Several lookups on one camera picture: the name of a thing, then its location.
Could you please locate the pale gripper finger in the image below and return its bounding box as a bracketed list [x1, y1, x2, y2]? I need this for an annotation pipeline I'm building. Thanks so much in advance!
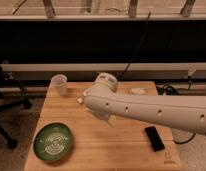
[106, 118, 115, 127]

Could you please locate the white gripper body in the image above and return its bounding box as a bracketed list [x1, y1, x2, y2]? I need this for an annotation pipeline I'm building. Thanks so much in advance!
[88, 108, 111, 121]

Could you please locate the green ceramic bowl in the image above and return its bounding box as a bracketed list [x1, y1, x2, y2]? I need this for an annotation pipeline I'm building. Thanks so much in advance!
[33, 123, 74, 162]

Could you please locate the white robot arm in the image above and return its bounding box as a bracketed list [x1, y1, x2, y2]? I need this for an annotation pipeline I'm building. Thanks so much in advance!
[83, 73, 206, 136]

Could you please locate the white crumpled cloth pad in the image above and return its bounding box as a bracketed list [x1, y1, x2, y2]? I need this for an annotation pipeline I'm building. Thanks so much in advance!
[130, 87, 146, 95]

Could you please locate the black smartphone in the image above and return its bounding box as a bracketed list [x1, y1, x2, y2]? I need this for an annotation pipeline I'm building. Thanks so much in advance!
[145, 126, 165, 152]

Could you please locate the clear plastic cup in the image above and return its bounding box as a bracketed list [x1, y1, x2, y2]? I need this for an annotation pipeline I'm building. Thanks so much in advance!
[51, 74, 67, 96]

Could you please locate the black office chair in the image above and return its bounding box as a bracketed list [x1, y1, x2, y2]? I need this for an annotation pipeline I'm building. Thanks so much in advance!
[0, 63, 34, 151]

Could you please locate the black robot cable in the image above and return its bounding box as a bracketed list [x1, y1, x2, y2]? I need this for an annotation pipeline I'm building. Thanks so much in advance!
[156, 84, 197, 146]

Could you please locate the black hanging wall cable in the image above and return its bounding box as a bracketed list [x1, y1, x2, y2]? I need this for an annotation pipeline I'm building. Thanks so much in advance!
[114, 11, 152, 82]

